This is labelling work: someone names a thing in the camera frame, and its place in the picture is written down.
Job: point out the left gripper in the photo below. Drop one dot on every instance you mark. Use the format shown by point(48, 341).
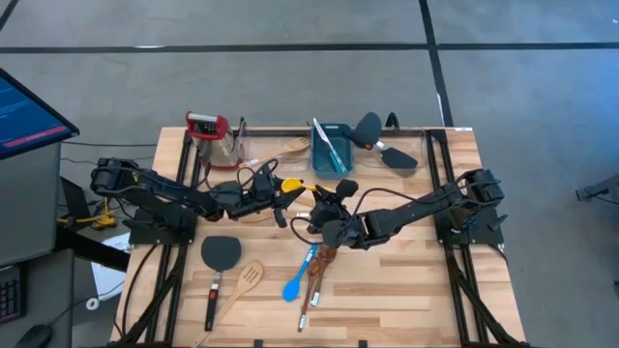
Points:
point(251, 200)

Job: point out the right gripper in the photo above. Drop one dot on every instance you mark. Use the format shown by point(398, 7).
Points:
point(329, 212)

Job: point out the yellow silicone spoon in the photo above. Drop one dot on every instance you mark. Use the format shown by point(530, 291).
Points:
point(291, 184)

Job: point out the wooden spork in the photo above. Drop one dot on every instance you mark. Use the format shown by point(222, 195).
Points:
point(290, 147)

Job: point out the black round-head spatula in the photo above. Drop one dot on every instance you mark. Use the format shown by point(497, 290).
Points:
point(367, 126)
point(221, 253)

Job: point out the black rectangular-head spatula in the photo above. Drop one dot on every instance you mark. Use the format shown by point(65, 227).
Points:
point(400, 158)

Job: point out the blue silicone spoon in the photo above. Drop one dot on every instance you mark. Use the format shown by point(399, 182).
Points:
point(291, 290)

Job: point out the long dark wooden spoon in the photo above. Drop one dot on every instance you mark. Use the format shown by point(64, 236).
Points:
point(307, 299)

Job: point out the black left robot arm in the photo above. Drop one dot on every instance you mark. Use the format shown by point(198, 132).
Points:
point(159, 198)

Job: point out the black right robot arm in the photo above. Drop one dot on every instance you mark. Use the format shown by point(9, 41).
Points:
point(416, 212)

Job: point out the teal plastic bin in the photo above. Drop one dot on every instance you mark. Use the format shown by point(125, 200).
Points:
point(320, 164)

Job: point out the clear plastic bin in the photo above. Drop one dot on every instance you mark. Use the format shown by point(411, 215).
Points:
point(261, 135)
point(421, 145)

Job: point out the wooden slotted spoon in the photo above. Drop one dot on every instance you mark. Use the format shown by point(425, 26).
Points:
point(250, 276)

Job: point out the white paper sheet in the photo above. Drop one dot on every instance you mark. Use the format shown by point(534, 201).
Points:
point(109, 280)

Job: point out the grey cabinet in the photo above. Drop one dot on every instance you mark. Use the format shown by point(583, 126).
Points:
point(29, 208)

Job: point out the grey desk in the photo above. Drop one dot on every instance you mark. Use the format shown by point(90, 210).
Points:
point(48, 299)

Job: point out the black floor stand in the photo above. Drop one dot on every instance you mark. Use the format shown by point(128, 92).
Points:
point(599, 191)

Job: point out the computer monitor blue screen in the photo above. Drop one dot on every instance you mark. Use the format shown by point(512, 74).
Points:
point(26, 118)

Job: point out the black computer mouse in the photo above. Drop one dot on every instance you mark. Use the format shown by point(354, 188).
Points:
point(34, 337)

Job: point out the computer keyboard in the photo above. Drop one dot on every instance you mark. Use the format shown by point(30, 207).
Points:
point(9, 295)

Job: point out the black aluminium table frame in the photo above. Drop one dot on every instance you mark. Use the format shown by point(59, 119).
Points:
point(437, 137)

